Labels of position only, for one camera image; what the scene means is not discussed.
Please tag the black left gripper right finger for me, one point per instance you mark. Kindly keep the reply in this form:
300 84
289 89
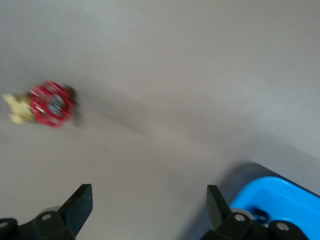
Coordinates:
220 220

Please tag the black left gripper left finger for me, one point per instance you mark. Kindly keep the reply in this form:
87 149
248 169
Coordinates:
75 212

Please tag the blue plastic tray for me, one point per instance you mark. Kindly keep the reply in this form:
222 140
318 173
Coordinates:
287 200

